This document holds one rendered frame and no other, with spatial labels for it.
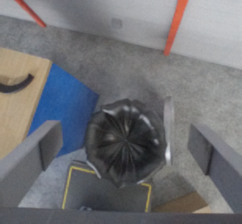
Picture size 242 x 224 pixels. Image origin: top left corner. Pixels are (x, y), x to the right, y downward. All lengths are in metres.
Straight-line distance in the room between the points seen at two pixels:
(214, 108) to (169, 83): 0.48
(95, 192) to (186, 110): 1.08
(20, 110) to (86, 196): 0.89
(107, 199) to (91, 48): 1.45
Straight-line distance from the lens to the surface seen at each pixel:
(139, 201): 1.47
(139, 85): 1.73
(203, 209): 1.57
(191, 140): 0.17
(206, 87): 1.82
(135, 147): 1.17
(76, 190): 1.54
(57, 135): 0.16
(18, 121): 0.94
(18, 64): 1.01
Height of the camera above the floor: 1.68
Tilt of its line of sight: 79 degrees down
